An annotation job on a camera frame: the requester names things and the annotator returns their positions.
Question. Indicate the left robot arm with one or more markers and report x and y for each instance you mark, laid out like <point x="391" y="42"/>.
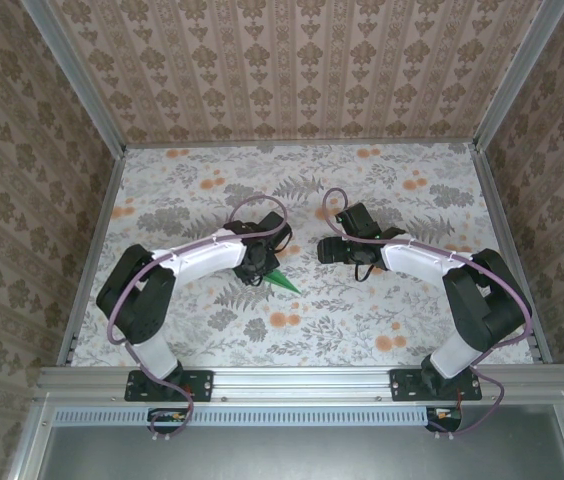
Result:
<point x="202" y="257"/>

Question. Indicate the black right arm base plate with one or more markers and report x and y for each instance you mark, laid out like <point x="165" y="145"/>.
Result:
<point x="404" y="385"/>

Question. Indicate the floral patterned table cover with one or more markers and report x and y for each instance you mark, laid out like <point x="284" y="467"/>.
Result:
<point x="312" y="330"/>

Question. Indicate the aluminium corner post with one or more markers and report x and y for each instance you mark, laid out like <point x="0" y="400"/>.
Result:
<point x="77" y="75"/>
<point x="512" y="75"/>

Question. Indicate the black connector board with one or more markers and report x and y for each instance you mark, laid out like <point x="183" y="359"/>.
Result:
<point x="169" y="417"/>
<point x="444" y="417"/>

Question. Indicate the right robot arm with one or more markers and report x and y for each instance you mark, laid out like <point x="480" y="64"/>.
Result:
<point x="412" y="260"/>

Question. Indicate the green paper sheet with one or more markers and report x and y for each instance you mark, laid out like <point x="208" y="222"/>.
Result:
<point x="284" y="284"/>

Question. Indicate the grey metal panel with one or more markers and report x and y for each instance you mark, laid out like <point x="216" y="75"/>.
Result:
<point x="302" y="455"/>

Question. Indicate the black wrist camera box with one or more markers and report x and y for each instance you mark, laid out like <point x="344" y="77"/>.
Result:
<point x="274" y="229"/>
<point x="361" y="220"/>

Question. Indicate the aluminium frame beam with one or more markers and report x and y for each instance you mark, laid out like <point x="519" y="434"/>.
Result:
<point x="302" y="382"/>

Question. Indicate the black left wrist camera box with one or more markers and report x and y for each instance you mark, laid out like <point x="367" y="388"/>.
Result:
<point x="274" y="229"/>

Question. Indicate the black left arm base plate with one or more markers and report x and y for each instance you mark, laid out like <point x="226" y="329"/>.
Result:
<point x="199" y="385"/>

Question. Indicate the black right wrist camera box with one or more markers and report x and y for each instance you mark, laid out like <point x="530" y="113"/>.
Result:
<point x="361" y="220"/>

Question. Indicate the aluminium table side rail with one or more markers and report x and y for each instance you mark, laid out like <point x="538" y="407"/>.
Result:
<point x="92" y="225"/>
<point x="512" y="225"/>

